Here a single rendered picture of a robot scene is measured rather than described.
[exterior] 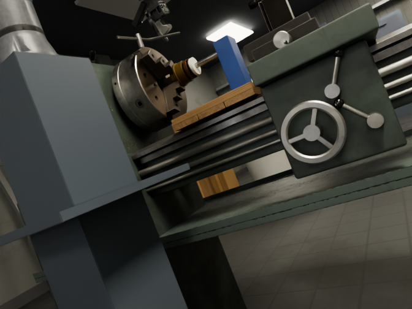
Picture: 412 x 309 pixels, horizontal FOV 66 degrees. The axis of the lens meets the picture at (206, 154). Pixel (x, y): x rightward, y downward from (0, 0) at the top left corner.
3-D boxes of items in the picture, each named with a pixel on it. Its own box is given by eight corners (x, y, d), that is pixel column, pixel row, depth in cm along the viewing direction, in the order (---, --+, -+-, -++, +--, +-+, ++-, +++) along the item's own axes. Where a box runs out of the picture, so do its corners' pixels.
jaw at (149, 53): (151, 84, 125) (130, 61, 118) (154, 78, 128) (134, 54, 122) (173, 72, 120) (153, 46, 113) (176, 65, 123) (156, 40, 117)
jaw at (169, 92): (163, 95, 129) (167, 122, 125) (155, 91, 125) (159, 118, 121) (185, 84, 124) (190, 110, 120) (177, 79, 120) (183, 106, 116)
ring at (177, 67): (163, 65, 121) (183, 54, 116) (176, 68, 129) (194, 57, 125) (172, 88, 120) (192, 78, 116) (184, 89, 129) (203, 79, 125)
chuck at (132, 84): (133, 128, 115) (108, 49, 119) (179, 129, 143) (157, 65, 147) (152, 119, 111) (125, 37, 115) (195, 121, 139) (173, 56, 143)
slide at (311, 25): (256, 66, 87) (250, 51, 88) (287, 76, 126) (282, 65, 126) (322, 32, 79) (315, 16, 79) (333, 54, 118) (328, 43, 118)
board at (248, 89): (175, 131, 107) (170, 120, 107) (216, 124, 140) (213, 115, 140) (255, 94, 94) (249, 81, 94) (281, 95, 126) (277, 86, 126)
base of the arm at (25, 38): (19, 56, 70) (2, 15, 70) (-12, 86, 78) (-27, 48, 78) (76, 61, 83) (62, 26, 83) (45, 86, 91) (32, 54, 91)
